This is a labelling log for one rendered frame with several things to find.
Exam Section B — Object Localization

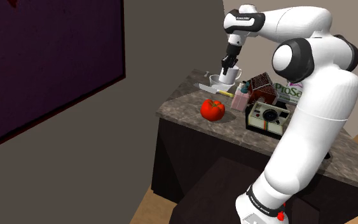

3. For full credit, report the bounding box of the white mug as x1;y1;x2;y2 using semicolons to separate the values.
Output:
218;65;243;85

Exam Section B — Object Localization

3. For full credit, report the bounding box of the clear glass bowl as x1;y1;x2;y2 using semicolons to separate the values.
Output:
209;74;236;88

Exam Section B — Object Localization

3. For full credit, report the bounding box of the pink soap dispenser bottle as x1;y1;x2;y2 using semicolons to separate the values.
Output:
230;81;250;113

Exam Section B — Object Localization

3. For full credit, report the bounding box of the red tomato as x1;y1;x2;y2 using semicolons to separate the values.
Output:
200;99;226;122

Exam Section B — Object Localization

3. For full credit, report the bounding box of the white printed bag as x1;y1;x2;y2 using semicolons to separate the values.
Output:
273;81;304;106

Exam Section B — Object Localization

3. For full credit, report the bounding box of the dark kitchen counter cabinet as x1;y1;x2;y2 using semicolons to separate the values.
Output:
151;69;358;224

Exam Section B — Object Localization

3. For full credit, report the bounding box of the dark robot stand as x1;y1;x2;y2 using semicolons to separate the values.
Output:
169;156;358;224

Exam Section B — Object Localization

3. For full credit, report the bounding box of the knife with yellow handle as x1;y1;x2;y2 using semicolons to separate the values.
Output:
193;82;234;97

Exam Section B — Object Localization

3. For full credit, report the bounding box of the cream instant camera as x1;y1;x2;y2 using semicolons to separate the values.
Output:
245;101;293;139

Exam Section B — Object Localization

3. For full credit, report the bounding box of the dark purple wall picture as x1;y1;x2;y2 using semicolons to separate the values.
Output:
0;0;127;155

